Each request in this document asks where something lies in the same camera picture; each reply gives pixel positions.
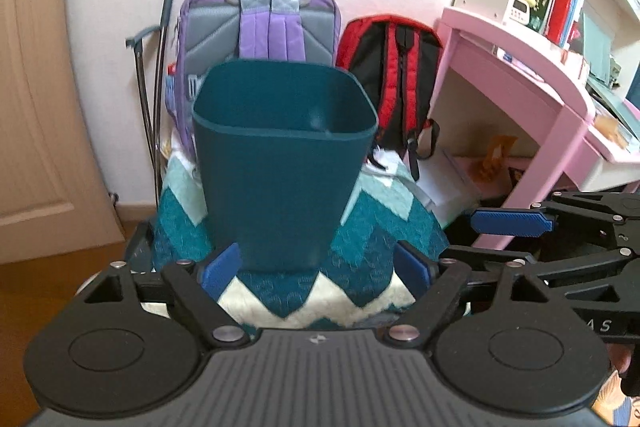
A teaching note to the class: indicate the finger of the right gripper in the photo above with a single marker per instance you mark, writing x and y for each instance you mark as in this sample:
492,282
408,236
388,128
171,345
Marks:
521,223

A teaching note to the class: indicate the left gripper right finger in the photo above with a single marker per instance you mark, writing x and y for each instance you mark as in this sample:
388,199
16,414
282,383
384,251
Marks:
436,287

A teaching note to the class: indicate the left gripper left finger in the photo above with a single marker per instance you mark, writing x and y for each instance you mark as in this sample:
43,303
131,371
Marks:
194,288

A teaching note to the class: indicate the teal plastic trash bin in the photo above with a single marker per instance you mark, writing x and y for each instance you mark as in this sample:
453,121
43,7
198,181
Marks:
279,147

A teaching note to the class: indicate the teal and cream quilt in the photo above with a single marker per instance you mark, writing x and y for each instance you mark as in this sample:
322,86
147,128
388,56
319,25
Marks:
355,283

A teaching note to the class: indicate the pink desk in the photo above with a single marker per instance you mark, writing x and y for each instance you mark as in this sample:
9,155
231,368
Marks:
521,75

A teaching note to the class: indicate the wooden door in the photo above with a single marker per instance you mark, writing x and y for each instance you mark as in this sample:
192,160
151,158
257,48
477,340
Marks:
53,197

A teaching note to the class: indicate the red black backpack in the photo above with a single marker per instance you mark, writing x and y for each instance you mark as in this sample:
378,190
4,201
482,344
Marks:
396,61

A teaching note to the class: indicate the purple grey backpack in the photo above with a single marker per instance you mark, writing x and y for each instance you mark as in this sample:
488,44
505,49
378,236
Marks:
210,32

